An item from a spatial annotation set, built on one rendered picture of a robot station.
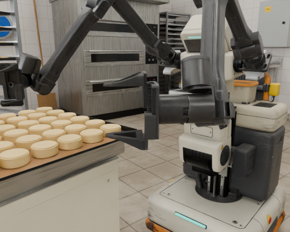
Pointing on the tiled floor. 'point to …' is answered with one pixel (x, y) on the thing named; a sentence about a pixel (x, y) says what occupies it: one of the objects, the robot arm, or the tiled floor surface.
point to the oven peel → (51, 98)
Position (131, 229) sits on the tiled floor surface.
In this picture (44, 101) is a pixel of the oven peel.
